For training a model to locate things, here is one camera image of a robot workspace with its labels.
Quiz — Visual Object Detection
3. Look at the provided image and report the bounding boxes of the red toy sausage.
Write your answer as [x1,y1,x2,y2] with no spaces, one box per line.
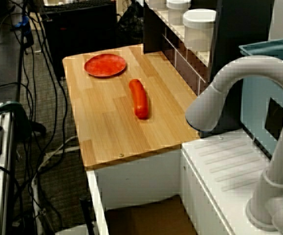
[128,78,150,120]

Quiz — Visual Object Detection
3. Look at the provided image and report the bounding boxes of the red round plate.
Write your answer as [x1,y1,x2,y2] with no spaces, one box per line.
[84,53,127,78]

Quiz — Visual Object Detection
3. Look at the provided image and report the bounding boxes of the white toy kitchen cabinet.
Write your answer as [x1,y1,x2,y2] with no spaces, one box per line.
[86,146,184,235]

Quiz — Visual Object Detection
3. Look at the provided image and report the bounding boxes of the black tile backsplash panel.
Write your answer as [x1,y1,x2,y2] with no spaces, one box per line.
[143,0,208,96]

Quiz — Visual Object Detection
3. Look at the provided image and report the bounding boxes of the white toy sink with drainboard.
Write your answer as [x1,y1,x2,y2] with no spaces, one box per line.
[180,128,283,235]

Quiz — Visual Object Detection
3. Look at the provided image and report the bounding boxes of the white lidded plastic container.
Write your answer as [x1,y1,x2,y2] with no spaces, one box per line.
[183,9,217,52]
[167,0,192,24]

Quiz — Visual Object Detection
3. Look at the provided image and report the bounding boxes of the black computer case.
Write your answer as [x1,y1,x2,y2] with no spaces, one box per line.
[42,1,117,79]

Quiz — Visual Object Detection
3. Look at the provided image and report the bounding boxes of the teal plastic bin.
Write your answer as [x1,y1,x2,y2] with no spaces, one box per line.
[238,36,283,157]

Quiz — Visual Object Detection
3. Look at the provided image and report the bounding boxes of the grey toy faucet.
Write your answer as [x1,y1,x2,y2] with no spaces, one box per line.
[185,55,283,233]

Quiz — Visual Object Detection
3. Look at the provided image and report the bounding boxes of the black stand pole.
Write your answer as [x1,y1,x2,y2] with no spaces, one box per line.
[16,0,29,105]

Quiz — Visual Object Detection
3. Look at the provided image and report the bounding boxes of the blue tape strip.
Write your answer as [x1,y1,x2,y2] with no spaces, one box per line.
[14,15,31,29]

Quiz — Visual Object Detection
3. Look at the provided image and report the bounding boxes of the thick black cable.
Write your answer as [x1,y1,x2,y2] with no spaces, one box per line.
[28,14,60,157]

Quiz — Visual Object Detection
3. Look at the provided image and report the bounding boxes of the white cable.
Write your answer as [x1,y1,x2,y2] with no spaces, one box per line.
[36,136,80,173]

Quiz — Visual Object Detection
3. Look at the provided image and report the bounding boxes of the aluminium frame rail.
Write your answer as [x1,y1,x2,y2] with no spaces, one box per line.
[0,102,17,235]

